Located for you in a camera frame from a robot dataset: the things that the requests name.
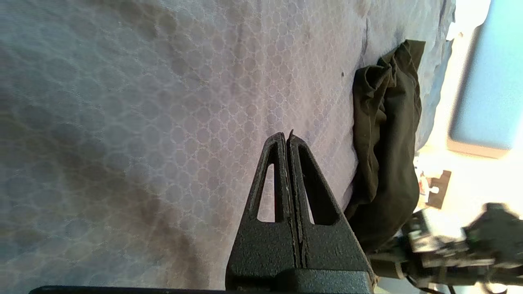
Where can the black printed t-shirt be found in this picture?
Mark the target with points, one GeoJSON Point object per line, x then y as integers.
{"type": "Point", "coordinates": [384, 143]}

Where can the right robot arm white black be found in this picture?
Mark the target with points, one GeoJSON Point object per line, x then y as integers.
{"type": "Point", "coordinates": [498, 232]}

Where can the blue rectangular panel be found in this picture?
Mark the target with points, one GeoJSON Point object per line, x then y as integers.
{"type": "Point", "coordinates": [488, 81]}

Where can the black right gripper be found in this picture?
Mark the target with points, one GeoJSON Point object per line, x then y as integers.
{"type": "Point", "coordinates": [429, 269]}

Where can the bed with blue sheet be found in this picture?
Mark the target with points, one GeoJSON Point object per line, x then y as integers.
{"type": "Point", "coordinates": [122, 122]}

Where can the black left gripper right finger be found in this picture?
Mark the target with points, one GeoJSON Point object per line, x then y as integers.
{"type": "Point", "coordinates": [331, 249]}

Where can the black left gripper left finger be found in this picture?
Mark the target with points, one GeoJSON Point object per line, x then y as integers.
{"type": "Point", "coordinates": [261, 253]}

